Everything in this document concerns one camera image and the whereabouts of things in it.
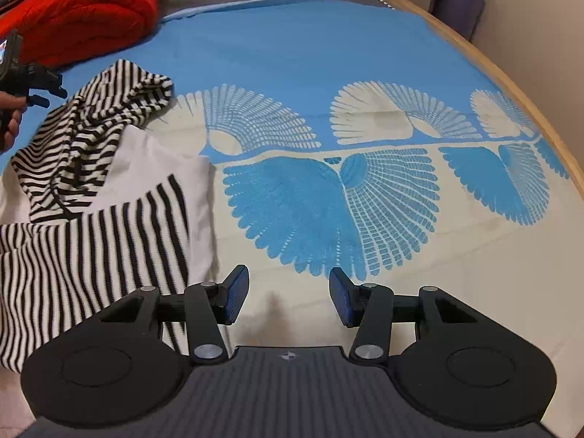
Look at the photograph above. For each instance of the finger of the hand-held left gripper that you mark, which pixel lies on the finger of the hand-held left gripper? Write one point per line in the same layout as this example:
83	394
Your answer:
45	97
41	75

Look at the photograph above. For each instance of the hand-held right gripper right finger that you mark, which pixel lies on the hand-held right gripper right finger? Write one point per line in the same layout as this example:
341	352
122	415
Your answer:
342	296

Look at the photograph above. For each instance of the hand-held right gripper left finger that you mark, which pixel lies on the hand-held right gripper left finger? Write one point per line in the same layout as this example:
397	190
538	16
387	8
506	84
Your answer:
235	294

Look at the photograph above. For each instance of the black white striped shirt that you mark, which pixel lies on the black white striped shirt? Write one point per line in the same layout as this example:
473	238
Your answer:
91	237

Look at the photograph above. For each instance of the person's left hand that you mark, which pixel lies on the person's left hand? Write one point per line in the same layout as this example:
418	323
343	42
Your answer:
10	123

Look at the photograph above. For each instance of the red folded blanket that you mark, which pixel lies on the red folded blanket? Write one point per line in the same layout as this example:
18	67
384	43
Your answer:
86	13

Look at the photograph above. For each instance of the blue printed bedsheet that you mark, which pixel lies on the blue printed bedsheet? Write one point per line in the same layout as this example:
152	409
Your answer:
319	54

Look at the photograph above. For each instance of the purple folder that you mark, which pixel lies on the purple folder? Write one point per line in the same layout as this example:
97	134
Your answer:
456	2

